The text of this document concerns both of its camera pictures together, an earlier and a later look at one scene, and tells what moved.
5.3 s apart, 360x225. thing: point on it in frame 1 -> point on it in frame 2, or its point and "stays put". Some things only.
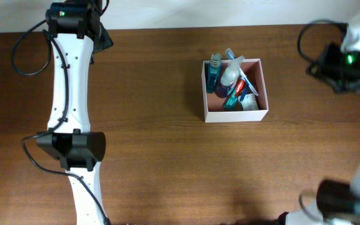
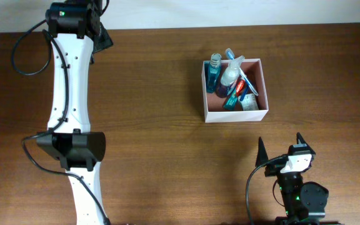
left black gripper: [105, 43] stays put
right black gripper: [329, 57] -> [262, 155]
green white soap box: [249, 102] stays put
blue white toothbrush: [230, 55] stays put
